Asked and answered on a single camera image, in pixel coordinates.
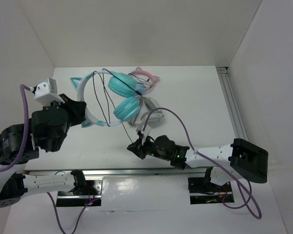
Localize aluminium front rail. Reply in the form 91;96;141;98
24;168;208;176

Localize aluminium side rail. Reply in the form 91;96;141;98
216;67;248;140

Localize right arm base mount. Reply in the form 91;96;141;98
188;176;234;205

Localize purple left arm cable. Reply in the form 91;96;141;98
0;84;101;234

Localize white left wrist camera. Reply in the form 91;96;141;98
32;78;57;106

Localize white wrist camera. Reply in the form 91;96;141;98
136;125;151;139
32;78;57;106

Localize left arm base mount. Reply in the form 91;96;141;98
56;170;103;207

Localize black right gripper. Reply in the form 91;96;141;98
127;133;171;160

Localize pink blue cat-ear headphones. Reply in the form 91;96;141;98
128;67;160;95

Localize thin black headphone cable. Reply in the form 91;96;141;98
92;68;143;145

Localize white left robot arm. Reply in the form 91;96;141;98
0;94;87;208

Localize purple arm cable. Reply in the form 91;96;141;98
0;84;101;234
143;109;262;219

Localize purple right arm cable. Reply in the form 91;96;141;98
143;109;262;219

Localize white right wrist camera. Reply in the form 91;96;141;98
136;125;151;139

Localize teal cat-ear headphones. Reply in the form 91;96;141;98
70;68;143;128

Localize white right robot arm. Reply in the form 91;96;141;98
127;135;269;191

